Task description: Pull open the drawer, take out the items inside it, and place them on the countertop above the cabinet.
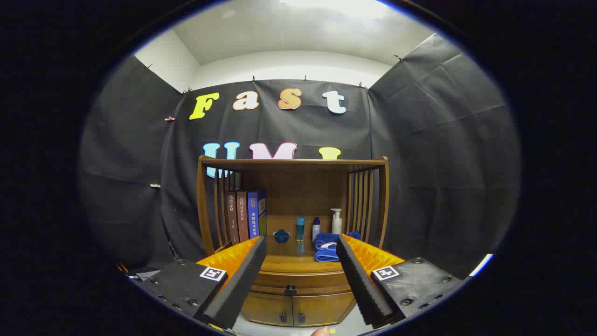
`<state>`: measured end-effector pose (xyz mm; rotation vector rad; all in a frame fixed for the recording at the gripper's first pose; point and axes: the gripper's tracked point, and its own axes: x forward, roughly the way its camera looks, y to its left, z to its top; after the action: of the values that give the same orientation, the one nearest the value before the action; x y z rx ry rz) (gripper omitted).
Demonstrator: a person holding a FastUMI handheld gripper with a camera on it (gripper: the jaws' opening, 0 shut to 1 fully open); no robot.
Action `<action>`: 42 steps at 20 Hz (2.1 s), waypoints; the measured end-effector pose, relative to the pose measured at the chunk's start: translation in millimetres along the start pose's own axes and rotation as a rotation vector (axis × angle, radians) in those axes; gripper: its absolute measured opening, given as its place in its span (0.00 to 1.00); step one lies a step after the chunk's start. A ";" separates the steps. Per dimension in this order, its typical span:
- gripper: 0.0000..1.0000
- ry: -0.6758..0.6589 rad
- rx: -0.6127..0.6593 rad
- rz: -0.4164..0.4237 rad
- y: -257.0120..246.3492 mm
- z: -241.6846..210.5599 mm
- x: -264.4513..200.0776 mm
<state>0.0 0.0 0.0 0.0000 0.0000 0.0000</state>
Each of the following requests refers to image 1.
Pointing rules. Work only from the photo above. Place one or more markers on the white bottle dark cap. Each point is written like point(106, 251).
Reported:
point(315, 229)

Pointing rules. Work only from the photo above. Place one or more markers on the wooden countertop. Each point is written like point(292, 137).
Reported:
point(289, 261)

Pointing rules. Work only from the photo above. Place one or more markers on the clear blue bottle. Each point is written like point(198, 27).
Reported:
point(300, 228)

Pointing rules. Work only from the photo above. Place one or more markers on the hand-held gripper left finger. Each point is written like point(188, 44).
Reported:
point(242, 275)

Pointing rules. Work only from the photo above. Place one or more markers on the wooden drawer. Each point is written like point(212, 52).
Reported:
point(317, 280)

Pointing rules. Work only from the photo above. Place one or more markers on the reddish brown book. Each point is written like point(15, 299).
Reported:
point(242, 217)

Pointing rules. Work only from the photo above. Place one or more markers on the blue folded towel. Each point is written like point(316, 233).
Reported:
point(326, 247)

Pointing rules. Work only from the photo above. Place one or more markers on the blue book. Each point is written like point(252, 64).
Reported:
point(254, 214)

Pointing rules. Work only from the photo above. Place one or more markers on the wooden cabinet door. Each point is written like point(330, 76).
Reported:
point(266, 308)
point(326, 308)

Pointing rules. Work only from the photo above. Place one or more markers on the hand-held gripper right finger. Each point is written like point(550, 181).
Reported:
point(359, 280)

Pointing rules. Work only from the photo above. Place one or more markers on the white pump bottle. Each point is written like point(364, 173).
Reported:
point(336, 224)

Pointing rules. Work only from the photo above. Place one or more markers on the blue lidded teacup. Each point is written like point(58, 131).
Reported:
point(281, 235)

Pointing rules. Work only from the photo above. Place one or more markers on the black drawer knob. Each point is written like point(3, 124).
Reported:
point(290, 290)

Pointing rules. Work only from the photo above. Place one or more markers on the wooden cabinet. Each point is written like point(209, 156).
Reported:
point(298, 186)

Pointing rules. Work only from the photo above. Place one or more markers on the dark brown book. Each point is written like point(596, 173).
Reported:
point(232, 219)

